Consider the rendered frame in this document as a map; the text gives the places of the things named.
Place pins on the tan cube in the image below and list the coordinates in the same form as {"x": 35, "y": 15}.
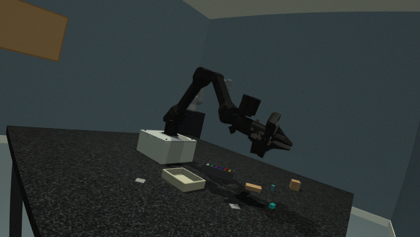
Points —
{"x": 294, "y": 185}

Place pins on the tan rectangular block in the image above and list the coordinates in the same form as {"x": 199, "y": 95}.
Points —
{"x": 253, "y": 187}

